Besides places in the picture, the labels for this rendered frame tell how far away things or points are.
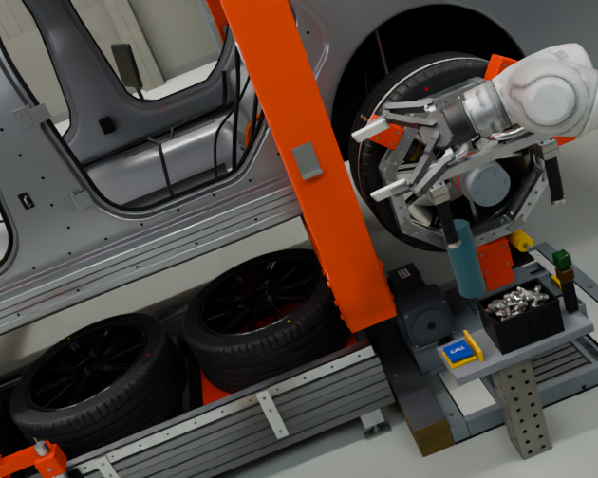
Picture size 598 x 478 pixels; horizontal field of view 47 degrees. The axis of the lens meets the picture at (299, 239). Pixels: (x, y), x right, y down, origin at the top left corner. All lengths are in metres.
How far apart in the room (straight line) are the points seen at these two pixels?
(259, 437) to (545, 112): 1.78
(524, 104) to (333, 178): 1.03
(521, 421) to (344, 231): 0.83
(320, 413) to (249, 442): 0.27
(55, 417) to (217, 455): 0.59
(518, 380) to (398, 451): 0.58
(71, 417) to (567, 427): 1.69
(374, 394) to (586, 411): 0.71
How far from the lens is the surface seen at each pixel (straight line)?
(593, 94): 1.10
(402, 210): 2.23
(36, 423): 2.71
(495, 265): 2.43
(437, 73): 2.23
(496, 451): 2.48
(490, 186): 2.14
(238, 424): 2.49
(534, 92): 1.05
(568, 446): 2.46
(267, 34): 1.88
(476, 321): 2.65
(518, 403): 2.28
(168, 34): 10.37
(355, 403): 2.53
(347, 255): 2.12
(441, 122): 1.28
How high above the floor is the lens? 1.82
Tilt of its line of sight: 26 degrees down
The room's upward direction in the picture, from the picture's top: 22 degrees counter-clockwise
